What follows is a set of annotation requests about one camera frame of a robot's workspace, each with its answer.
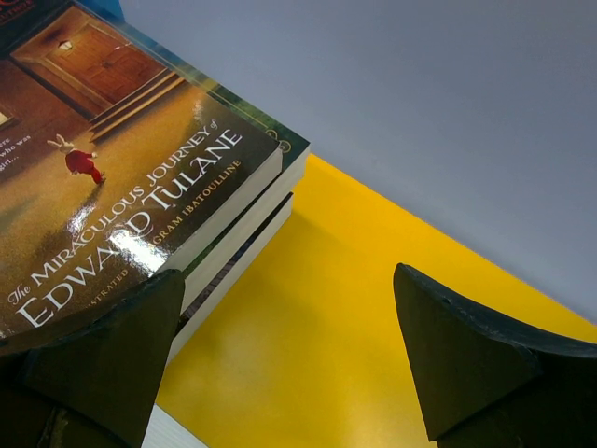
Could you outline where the blue yellow wooden bookshelf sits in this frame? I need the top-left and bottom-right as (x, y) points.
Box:
(120, 1), (596, 447)

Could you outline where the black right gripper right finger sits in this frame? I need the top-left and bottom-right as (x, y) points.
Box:
(394, 263), (596, 447)

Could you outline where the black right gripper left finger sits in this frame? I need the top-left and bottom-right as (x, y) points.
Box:
(1, 270), (185, 447)

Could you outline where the Tale of Two Cities book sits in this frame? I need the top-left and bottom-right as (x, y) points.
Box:
(166, 192), (294, 364)

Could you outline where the Edward Tulane orange book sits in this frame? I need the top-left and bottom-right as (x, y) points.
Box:
(1, 1), (283, 353)

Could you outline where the Animal Farm book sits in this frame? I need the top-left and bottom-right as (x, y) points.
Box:
(117, 12), (310, 311)

